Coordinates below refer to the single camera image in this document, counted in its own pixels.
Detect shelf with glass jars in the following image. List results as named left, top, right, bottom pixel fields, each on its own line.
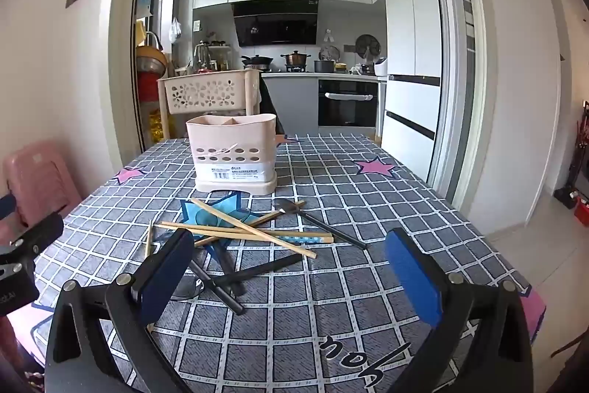
left=191, top=38, right=233, bottom=74

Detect grey checkered star tablecloth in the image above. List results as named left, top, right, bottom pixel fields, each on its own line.
left=32, top=134, right=548, bottom=393

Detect white refrigerator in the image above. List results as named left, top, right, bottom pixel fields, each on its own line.
left=380, top=0, right=445, bottom=182

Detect grey kitchen base cabinet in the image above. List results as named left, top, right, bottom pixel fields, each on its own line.
left=260, top=71, right=387, bottom=137

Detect yellow and steel basins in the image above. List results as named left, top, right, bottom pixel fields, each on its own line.
left=135, top=31, right=169, bottom=74

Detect small dark electric fan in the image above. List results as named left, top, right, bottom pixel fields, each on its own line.
left=354, top=34, right=382, bottom=59

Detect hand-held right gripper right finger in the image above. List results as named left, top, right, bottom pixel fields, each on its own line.
left=385, top=228, right=537, bottom=372

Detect gold foil bundle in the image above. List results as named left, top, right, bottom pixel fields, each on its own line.
left=147, top=108, right=176, bottom=140

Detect pink plastic stool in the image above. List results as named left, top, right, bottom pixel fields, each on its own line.
left=2, top=140, right=84, bottom=234

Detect black wok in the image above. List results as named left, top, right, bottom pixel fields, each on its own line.
left=241, top=55, right=274, bottom=71

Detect dark translucent plastic spoon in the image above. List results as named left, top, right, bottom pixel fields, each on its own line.
left=194, top=209, right=247, bottom=298
left=230, top=209, right=282, bottom=230
left=274, top=198, right=368, bottom=249
left=188, top=259, right=246, bottom=315
left=171, top=254, right=304, bottom=301

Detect beige plastic utensil holder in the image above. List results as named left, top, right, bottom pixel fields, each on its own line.
left=186, top=113, right=279, bottom=194

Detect white sliding door frame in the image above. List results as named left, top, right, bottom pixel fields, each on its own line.
left=108, top=0, right=491, bottom=210

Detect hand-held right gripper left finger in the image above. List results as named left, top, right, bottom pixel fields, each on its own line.
left=45, top=228, right=195, bottom=369

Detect red plastic container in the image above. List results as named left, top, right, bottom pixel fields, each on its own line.
left=137, top=71, right=162, bottom=103

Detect copper cooking pot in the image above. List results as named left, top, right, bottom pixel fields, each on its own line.
left=281, top=49, right=313, bottom=67

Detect black range hood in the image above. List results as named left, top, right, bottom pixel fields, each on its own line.
left=231, top=0, right=320, bottom=48

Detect red and black cleaning tools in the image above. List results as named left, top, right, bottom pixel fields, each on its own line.
left=554, top=98, right=589, bottom=228

